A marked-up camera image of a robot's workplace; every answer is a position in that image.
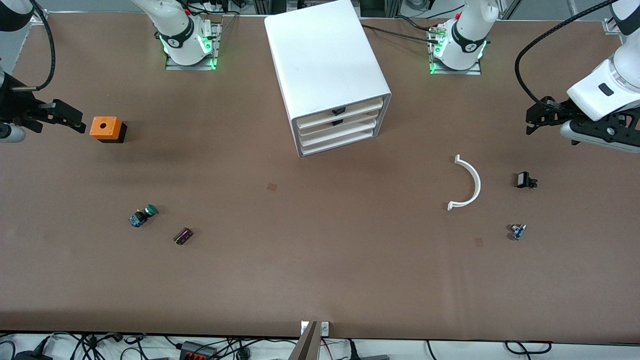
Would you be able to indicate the brown wooden post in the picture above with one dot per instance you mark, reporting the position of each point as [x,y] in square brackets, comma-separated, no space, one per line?
[307,345]

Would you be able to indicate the white curved plastic part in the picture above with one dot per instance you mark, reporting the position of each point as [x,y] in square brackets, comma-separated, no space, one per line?
[479,185]

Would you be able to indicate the white plain drawer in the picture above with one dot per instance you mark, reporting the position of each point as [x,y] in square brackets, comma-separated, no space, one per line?
[345,141]
[350,130]

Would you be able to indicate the green push button switch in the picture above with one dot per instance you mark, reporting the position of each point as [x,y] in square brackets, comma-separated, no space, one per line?
[150,210]

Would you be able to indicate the aluminium frame profile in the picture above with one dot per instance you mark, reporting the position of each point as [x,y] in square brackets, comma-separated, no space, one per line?
[41,17]
[610,25]

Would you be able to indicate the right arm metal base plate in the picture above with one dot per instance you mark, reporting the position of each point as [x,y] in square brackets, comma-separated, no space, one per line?
[192,67]

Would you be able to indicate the small blue electronic component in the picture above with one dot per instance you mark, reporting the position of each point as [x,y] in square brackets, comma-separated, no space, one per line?
[517,231]

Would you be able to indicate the white drawer cabinet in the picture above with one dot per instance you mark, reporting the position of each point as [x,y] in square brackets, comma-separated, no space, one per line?
[325,55]

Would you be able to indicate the black red power strip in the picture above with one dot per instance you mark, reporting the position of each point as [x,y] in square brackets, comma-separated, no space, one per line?
[197,351]

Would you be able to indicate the small white bracket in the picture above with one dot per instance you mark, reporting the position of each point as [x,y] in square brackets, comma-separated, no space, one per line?
[325,328]
[303,327]

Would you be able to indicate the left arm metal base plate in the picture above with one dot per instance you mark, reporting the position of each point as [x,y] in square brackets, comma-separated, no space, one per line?
[455,72]

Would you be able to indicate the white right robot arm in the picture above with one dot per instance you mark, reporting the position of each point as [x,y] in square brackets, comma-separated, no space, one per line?
[175,30]

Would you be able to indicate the black power adapter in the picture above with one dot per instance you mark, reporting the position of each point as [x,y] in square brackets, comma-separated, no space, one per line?
[32,356]

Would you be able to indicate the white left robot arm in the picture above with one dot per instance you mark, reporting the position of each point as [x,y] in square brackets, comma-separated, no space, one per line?
[467,35]

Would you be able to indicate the orange button enclosure box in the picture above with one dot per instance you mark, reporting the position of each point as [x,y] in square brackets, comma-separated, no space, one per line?
[112,131]

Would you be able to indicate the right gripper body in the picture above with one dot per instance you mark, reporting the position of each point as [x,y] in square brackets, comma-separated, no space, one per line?
[16,104]

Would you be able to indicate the small black component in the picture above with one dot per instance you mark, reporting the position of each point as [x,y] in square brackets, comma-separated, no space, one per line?
[523,179]

